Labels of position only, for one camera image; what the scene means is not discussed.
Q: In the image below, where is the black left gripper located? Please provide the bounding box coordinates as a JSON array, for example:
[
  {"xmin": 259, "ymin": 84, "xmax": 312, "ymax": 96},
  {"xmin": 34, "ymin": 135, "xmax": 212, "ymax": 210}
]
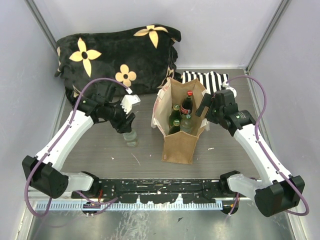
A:
[{"xmin": 104, "ymin": 99, "xmax": 136, "ymax": 134}]

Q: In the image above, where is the Coca-Cola glass bottle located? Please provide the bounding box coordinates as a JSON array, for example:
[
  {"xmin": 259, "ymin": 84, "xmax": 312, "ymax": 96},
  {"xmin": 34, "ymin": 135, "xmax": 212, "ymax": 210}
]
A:
[{"xmin": 180, "ymin": 90, "xmax": 193, "ymax": 115}]

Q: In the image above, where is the clear Chang soda bottle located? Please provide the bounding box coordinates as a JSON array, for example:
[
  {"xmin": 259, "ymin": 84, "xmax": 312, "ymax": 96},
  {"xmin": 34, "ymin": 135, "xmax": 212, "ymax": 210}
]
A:
[{"xmin": 180, "ymin": 114, "xmax": 194, "ymax": 134}]

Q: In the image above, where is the green Perrier bottle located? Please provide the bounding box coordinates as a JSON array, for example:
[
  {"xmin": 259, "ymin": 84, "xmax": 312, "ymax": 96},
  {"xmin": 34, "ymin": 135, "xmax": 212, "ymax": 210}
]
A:
[{"xmin": 168, "ymin": 119, "xmax": 181, "ymax": 135}]

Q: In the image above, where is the brown canvas tote bag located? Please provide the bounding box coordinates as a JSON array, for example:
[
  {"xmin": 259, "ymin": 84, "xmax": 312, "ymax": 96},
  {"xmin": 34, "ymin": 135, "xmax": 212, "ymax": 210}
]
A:
[{"xmin": 151, "ymin": 78, "xmax": 210, "ymax": 165}]

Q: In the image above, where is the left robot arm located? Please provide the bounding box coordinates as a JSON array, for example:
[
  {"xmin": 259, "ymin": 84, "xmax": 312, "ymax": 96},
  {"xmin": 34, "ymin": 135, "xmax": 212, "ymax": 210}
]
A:
[{"xmin": 22, "ymin": 82, "xmax": 141, "ymax": 199}]

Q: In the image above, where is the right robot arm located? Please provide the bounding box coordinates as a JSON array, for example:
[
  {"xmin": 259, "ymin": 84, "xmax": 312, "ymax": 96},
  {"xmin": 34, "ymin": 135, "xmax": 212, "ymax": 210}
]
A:
[{"xmin": 195, "ymin": 89, "xmax": 305, "ymax": 217}]

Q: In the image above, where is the black white striped cloth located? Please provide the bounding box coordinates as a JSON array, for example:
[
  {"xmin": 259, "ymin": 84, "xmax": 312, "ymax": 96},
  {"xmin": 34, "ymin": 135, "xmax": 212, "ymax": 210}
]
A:
[{"xmin": 182, "ymin": 71, "xmax": 229, "ymax": 95}]

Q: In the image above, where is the black plush flower pillow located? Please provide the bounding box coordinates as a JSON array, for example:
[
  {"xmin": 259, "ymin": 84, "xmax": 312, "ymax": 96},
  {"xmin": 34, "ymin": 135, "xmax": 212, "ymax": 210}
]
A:
[{"xmin": 55, "ymin": 24, "xmax": 182, "ymax": 105}]

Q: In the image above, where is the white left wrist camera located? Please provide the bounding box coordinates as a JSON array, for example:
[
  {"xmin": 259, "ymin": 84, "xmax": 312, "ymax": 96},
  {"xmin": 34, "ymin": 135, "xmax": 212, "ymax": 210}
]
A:
[{"xmin": 120, "ymin": 94, "xmax": 141, "ymax": 115}]

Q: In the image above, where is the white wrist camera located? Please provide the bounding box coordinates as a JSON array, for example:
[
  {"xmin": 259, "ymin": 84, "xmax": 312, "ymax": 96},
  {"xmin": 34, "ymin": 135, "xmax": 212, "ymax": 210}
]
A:
[
  {"xmin": 120, "ymin": 94, "xmax": 141, "ymax": 115},
  {"xmin": 222, "ymin": 81, "xmax": 237, "ymax": 98}
]

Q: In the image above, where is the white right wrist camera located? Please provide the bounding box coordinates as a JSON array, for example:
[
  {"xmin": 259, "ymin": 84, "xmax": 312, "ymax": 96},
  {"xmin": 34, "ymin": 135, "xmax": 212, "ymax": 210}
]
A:
[{"xmin": 222, "ymin": 81, "xmax": 237, "ymax": 98}]

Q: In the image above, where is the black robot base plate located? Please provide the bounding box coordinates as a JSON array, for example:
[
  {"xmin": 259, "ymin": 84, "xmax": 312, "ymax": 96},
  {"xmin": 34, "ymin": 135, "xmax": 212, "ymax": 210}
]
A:
[{"xmin": 81, "ymin": 178, "xmax": 237, "ymax": 204}]

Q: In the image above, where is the aluminium frame rail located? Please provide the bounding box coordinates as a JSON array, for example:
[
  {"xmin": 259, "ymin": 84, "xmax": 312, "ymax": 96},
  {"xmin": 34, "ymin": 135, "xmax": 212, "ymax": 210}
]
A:
[{"xmin": 24, "ymin": 179, "xmax": 301, "ymax": 211}]

